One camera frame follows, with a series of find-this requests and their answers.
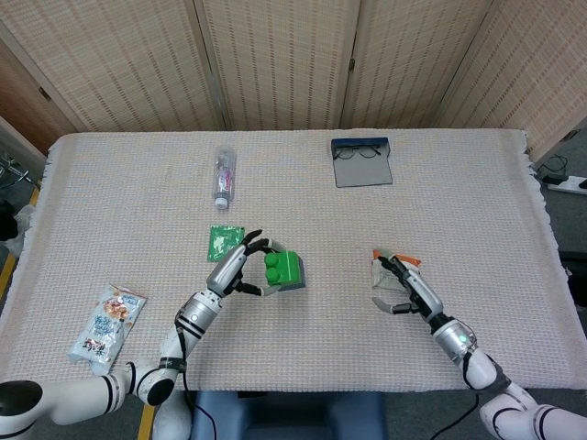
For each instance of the black rimmed eyeglasses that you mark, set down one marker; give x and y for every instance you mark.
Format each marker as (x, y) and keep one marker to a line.
(353, 152)

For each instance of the chrome chair leg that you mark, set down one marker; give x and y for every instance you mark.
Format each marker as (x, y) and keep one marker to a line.
(14, 172)

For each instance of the green foil sachet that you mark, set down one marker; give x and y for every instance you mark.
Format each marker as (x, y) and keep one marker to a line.
(222, 240)

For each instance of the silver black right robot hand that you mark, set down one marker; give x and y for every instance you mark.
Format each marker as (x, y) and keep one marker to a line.
(422, 293)

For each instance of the green building block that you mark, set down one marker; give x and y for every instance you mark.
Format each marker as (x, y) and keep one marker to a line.
(286, 266)

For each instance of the woven folding screen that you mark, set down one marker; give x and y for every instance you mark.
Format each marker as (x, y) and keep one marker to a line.
(284, 59)

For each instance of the clear plastic water bottle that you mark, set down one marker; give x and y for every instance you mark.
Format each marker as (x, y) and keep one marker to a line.
(224, 176)

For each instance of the white power strip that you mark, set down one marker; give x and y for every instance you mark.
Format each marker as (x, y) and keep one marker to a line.
(568, 184)

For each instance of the crumpled white orange snack bag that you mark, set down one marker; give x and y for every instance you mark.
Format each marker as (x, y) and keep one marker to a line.
(383, 277)

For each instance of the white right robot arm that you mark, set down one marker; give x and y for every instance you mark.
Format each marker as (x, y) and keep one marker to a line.
(479, 366)

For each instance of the beige woven tablecloth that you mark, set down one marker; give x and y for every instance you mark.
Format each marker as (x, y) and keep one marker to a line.
(298, 206)

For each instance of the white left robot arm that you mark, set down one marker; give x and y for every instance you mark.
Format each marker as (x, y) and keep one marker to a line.
(197, 314)

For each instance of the white printed snack bag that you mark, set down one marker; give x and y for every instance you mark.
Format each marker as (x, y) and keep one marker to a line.
(107, 323)

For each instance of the blue open glasses case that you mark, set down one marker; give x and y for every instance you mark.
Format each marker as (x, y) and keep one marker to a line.
(364, 173)

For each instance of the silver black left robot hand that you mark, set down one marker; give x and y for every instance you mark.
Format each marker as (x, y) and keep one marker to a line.
(227, 270)

